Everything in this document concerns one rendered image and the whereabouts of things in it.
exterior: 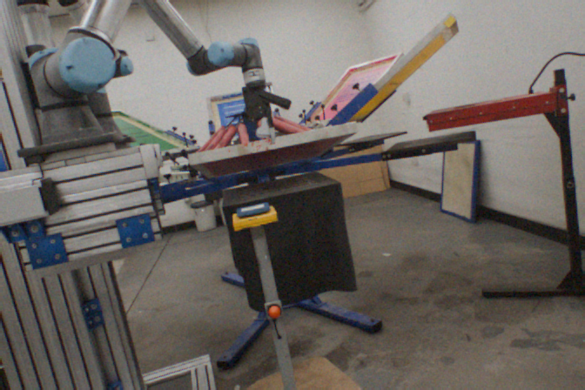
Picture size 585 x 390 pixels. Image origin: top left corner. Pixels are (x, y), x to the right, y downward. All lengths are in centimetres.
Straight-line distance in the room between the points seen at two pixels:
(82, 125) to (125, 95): 511
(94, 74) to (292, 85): 526
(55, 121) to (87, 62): 20
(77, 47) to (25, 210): 39
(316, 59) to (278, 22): 71
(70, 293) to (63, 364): 22
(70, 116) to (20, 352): 75
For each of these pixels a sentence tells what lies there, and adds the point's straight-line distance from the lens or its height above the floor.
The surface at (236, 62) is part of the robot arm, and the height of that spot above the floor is 142.
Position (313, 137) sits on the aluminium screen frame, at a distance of 153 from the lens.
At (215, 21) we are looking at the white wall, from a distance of 639.
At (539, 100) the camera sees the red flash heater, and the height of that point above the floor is 108.
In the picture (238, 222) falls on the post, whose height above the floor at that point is 95.
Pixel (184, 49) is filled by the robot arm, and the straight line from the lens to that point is 157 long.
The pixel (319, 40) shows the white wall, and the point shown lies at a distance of 647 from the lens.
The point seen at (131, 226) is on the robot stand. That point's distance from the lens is 131.
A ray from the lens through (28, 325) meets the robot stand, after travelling 160.
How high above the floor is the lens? 120
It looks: 9 degrees down
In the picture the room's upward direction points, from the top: 11 degrees counter-clockwise
